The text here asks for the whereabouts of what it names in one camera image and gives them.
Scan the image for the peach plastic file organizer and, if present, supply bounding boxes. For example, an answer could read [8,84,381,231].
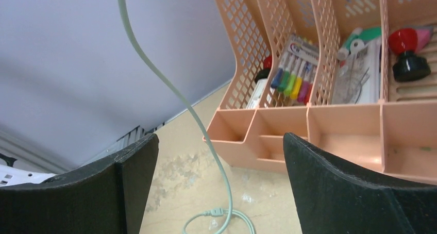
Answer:
[208,0,436,184]

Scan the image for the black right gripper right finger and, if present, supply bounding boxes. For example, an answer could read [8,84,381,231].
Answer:
[283,132,436,233]

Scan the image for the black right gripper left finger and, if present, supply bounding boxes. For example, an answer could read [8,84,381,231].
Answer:
[1,133,159,233]

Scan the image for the green white glue bottle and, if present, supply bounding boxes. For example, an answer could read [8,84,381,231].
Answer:
[337,26,382,61]

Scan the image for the colourful marker set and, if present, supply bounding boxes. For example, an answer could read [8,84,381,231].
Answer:
[271,33,319,104]

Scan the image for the white staples box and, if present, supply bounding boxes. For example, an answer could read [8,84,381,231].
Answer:
[245,78,274,109]

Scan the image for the clear plastic ruler pouch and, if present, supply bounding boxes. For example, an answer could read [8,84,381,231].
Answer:
[331,37,381,105]

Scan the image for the mint green headphones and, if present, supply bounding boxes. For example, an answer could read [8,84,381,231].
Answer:
[115,0,256,234]

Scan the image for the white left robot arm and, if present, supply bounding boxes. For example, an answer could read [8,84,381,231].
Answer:
[1,164,57,187]

